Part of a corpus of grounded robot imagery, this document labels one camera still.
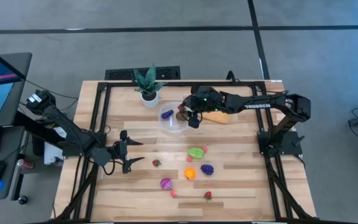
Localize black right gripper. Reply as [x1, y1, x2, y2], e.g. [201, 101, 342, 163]
[181, 86, 223, 129]

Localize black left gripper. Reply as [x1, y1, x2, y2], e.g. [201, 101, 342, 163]
[114, 130, 145, 174]

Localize purple white striped toy onion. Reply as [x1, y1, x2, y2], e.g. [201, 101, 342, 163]
[160, 177, 173, 190]

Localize green toy leafy vegetable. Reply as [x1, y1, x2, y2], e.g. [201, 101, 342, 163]
[187, 147, 205, 159]

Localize orange toy orange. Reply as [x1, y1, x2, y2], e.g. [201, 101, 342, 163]
[184, 167, 197, 180]

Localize purple toy grapes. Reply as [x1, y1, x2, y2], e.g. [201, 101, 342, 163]
[200, 164, 214, 176]

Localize clear plastic tupperware container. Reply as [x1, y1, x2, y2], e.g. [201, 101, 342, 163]
[158, 101, 193, 134]

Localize folded orange cloth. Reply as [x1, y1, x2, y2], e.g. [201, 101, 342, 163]
[201, 111, 231, 124]

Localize green plant in white pot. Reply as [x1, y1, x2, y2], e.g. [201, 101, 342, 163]
[132, 63, 167, 109]

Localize white box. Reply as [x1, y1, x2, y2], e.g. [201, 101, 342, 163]
[44, 126, 68, 166]

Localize red silver drink can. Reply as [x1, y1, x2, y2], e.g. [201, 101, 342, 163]
[16, 159, 34, 170]

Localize grey desk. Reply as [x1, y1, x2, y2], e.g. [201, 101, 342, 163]
[0, 52, 33, 202]

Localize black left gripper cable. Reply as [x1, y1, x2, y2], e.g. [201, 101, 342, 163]
[101, 141, 124, 176]

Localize black power cable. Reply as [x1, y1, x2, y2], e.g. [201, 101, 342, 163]
[226, 70, 288, 96]

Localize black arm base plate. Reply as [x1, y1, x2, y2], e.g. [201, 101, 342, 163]
[257, 130, 304, 156]

